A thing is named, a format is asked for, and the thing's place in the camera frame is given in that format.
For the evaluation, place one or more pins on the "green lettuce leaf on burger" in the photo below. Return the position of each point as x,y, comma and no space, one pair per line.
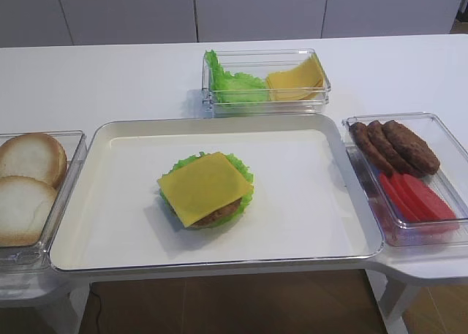
244,169

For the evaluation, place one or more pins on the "yellow cheese slice on burger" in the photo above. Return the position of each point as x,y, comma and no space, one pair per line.
204,188

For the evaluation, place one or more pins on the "green lettuce leaves in container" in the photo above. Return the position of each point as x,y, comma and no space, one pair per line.
231,88

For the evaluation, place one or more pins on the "clear lettuce and cheese container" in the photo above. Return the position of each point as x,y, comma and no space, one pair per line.
261,63

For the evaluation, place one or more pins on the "stack of yellow cheese slices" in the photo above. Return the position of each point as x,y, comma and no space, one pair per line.
298,83

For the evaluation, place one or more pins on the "brown patty on burger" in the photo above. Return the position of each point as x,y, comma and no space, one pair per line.
219,214

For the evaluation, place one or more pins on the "bottom bun on tray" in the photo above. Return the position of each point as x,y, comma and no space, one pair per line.
223,221

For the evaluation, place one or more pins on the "white rectangular serving tray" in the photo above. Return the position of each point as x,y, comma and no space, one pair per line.
308,205

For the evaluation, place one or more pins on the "left brown meat patty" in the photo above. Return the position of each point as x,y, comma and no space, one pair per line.
361,138

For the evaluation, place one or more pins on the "brown meat patty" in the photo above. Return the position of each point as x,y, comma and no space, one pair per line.
381,143
361,138
411,147

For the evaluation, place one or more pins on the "middle brown meat patty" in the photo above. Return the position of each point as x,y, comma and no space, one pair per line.
381,143

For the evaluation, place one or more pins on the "left red tomato slice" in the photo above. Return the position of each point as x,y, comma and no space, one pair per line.
408,215

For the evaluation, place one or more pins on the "red tomato slice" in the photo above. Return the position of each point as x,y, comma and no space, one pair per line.
408,215
431,205
395,180

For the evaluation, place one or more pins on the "right brown meat patty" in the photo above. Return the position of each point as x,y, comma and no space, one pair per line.
411,147

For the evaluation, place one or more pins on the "clear patty and tomato container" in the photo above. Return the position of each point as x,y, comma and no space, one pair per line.
449,182

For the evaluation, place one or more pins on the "middle red tomato slice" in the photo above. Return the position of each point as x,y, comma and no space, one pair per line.
395,180

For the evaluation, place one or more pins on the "clear bun container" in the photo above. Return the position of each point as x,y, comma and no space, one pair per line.
35,256

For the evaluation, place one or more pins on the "far bun half in container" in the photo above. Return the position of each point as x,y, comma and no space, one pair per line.
34,155

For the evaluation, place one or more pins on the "bun half in container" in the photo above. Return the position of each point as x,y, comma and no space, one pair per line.
34,155
25,207

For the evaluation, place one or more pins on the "right red tomato slice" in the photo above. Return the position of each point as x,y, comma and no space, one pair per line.
431,205

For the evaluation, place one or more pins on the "near bun half in container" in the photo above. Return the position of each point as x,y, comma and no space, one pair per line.
25,207

